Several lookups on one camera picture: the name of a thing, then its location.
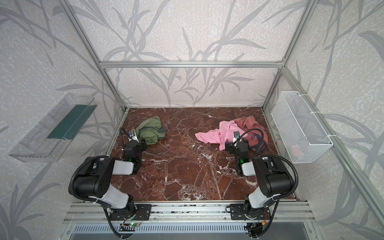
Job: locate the green t-shirt with print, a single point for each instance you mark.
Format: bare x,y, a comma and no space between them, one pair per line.
151,130

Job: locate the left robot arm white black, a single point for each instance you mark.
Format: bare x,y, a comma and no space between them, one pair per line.
91,181

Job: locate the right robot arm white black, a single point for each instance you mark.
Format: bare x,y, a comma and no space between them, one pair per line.
277,178

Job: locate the light pink cloth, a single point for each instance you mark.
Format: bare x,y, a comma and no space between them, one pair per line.
223,134

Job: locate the dusty rose pink cloth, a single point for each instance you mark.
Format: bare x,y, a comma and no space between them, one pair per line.
257,138

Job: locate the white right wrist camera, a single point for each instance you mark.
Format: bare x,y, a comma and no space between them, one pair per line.
236,136

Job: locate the aluminium frame horizontal back bar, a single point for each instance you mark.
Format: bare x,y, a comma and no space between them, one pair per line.
189,64

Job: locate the white wire mesh basket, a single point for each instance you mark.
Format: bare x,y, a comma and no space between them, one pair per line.
303,136

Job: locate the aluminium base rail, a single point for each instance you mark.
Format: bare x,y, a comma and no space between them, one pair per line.
163,217

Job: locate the clear plastic wall tray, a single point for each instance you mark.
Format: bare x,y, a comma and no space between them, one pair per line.
50,138

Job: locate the aluminium frame corner post right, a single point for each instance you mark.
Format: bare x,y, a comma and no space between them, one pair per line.
306,16

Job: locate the aluminium frame corner post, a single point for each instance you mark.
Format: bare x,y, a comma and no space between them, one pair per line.
69,12
306,16

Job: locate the aluminium frame corner post left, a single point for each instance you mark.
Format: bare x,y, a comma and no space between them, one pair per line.
69,12

